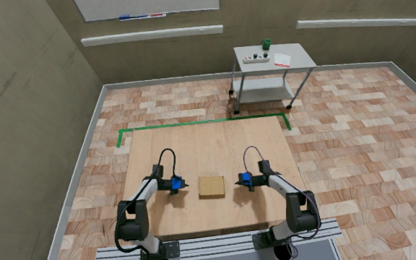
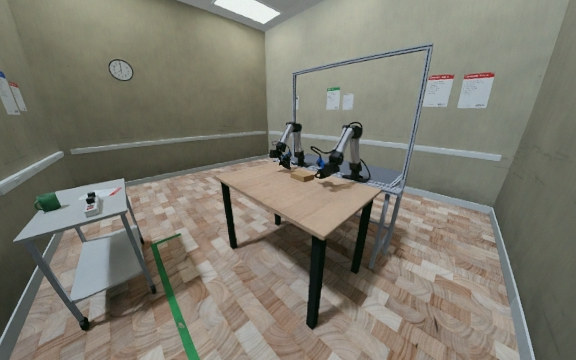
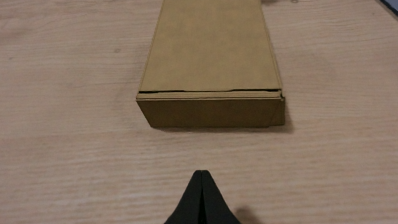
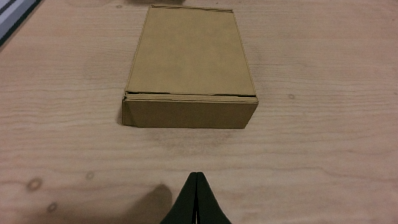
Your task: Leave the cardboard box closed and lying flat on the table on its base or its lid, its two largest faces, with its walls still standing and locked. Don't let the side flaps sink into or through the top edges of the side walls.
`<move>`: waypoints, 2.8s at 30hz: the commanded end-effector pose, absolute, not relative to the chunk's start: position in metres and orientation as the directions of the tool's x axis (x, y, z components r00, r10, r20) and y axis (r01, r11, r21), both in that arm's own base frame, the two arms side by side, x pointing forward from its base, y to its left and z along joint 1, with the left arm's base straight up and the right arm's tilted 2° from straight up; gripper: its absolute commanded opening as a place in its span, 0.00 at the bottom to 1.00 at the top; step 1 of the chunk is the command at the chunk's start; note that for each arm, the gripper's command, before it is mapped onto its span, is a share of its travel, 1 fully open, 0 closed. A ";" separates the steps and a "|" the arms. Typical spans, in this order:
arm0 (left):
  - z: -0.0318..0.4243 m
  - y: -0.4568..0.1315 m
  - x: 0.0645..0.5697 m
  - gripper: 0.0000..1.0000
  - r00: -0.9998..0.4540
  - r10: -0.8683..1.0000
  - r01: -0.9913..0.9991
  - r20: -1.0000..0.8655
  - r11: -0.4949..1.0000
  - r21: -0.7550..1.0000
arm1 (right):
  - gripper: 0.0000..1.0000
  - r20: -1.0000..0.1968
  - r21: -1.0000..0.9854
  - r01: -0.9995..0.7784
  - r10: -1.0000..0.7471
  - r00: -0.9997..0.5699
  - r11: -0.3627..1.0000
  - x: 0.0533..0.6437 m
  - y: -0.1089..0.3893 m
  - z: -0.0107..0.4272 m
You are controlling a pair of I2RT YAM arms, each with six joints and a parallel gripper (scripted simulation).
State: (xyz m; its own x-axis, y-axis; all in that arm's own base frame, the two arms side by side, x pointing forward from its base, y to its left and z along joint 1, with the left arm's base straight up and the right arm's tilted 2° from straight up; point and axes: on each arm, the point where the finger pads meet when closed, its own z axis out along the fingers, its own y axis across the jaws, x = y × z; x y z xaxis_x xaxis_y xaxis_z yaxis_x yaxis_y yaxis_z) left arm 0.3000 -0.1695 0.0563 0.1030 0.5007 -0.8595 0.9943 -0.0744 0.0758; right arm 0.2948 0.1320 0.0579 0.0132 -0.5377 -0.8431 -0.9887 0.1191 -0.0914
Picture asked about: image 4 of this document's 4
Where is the brown cardboard box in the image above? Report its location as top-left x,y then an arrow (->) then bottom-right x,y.
122,4 -> 259,129

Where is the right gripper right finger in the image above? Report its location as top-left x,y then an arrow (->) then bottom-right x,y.
197,172 -> 232,224

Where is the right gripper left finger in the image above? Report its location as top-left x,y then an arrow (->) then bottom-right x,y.
159,172 -> 197,224

